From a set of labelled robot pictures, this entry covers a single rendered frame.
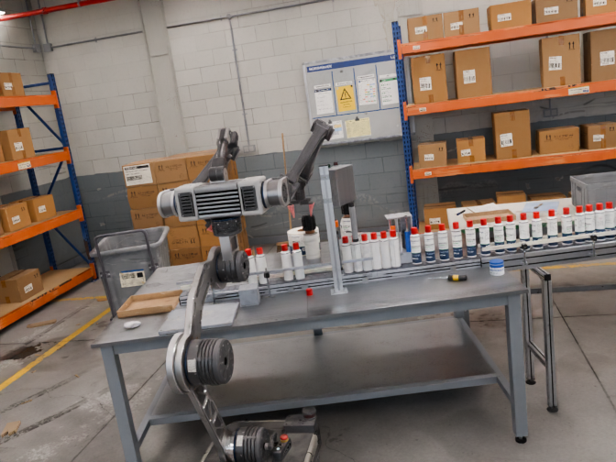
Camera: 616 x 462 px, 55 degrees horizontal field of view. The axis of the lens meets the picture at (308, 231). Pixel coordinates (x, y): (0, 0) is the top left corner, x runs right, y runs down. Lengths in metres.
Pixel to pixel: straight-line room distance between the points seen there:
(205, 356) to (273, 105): 5.69
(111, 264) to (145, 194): 1.57
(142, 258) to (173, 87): 3.29
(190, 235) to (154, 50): 2.68
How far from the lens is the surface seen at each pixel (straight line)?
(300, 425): 3.06
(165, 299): 3.49
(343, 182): 3.01
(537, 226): 3.39
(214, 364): 2.32
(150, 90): 8.30
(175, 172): 6.60
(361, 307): 2.87
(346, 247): 3.19
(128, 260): 5.35
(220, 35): 7.94
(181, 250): 6.77
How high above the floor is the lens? 1.83
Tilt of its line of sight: 13 degrees down
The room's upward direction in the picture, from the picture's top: 8 degrees counter-clockwise
